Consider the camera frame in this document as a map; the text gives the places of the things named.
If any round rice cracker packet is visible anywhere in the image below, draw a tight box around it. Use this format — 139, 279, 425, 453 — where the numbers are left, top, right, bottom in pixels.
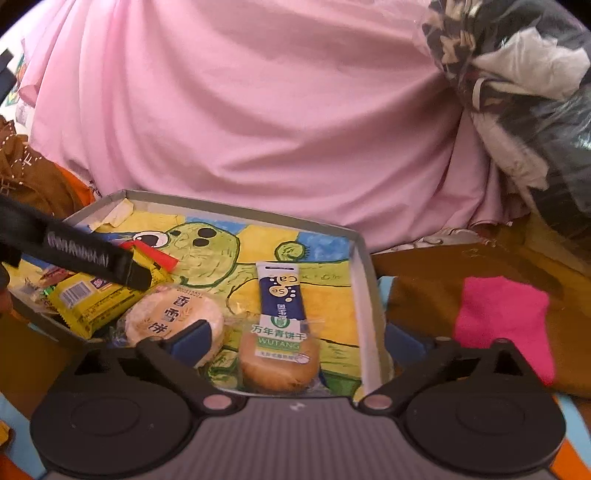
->
110, 283, 224, 368

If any dark dried meat packet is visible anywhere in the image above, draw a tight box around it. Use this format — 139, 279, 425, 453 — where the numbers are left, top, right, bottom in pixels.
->
8, 262, 74, 305

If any round brown biscuit packet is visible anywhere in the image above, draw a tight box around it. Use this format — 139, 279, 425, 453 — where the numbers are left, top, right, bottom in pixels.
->
238, 314, 321, 395

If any yellow biscuit bar packet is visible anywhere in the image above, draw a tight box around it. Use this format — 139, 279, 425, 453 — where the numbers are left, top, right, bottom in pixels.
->
44, 273, 146, 340

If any brown patterned PF blanket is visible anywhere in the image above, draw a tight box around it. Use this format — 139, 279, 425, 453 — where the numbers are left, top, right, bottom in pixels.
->
1, 117, 95, 219

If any colourful striped cartoon blanket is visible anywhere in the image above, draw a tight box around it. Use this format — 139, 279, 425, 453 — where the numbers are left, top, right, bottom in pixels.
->
0, 161, 591, 480

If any red snack packet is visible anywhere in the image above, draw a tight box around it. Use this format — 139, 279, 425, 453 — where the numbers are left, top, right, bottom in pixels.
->
120, 240, 178, 273

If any blue white stick sachet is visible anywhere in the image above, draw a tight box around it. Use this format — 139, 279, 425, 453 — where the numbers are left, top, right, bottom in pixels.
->
256, 262, 307, 328

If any pink cloth patch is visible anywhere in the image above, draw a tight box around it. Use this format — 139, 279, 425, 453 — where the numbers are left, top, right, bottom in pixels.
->
454, 277, 556, 385

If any grey cardboard tray box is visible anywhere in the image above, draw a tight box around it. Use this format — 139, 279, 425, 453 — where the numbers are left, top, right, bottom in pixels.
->
1, 191, 393, 400

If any pink bed sheet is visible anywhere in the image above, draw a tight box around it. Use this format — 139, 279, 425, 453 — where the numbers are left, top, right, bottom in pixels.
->
20, 1, 504, 251

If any clothes pile in plastic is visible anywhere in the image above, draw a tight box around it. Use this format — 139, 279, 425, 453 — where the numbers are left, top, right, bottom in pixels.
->
421, 1, 590, 249

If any colourful wall poster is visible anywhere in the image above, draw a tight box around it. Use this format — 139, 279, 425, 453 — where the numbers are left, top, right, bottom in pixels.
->
1, 39, 26, 108

